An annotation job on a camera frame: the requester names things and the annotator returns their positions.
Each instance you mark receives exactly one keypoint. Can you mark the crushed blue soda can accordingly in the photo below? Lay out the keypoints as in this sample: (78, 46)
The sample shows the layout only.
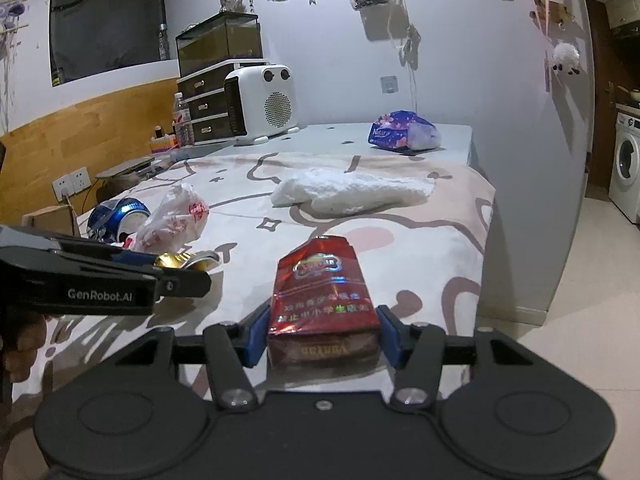
(114, 220)

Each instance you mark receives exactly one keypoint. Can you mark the pink container box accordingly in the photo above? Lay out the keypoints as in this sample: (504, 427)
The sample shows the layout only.
(162, 142)

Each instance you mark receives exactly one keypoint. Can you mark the small water bottle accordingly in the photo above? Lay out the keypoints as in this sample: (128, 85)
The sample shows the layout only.
(182, 121)

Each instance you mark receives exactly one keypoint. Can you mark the purple tissue pack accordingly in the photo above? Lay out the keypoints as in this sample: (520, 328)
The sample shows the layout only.
(403, 131)

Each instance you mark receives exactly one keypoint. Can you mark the red cigarette pack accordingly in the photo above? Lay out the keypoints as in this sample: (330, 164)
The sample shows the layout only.
(321, 310)

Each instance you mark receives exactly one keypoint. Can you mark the double wall power outlet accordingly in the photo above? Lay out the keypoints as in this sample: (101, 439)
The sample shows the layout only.
(71, 184)

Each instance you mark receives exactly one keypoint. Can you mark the brown cardboard box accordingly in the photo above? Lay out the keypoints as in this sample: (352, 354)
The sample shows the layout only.
(61, 219)

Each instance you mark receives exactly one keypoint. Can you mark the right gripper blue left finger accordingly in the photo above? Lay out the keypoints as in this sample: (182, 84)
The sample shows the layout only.
(253, 336)

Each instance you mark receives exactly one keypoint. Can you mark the white wall socket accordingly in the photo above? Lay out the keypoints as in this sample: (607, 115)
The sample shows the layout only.
(389, 84)

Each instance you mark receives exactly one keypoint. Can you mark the gold foil wrapper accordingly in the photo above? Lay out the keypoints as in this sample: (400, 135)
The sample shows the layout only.
(205, 260)

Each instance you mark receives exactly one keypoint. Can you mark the grey small side table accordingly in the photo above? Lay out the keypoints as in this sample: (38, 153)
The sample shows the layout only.
(128, 167)

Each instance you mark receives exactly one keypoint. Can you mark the glass fish tank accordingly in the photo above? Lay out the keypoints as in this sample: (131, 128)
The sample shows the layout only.
(222, 37)

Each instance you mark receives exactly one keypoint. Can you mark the white space heater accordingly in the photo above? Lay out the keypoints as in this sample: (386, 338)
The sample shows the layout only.
(261, 102)

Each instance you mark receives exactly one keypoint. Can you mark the white fluffy towel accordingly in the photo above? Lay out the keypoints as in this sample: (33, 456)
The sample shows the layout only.
(333, 193)

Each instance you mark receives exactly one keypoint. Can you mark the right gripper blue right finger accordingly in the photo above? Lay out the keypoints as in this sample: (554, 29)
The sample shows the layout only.
(394, 338)

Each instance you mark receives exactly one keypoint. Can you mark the white red plastic bag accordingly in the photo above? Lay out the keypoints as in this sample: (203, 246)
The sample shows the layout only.
(179, 220)

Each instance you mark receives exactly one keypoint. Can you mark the white plush sheep toy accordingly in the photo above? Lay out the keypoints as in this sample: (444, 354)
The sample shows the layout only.
(565, 59)

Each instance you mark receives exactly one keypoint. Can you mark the dark window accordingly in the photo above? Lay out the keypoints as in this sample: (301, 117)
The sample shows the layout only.
(89, 37)

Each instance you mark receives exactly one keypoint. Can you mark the dark drawer organizer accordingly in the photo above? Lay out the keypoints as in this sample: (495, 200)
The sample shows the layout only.
(203, 93)

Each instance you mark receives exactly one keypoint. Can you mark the person left hand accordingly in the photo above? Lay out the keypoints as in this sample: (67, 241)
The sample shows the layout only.
(22, 340)

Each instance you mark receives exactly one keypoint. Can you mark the white washing machine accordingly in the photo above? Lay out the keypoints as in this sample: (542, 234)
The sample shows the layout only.
(625, 177)

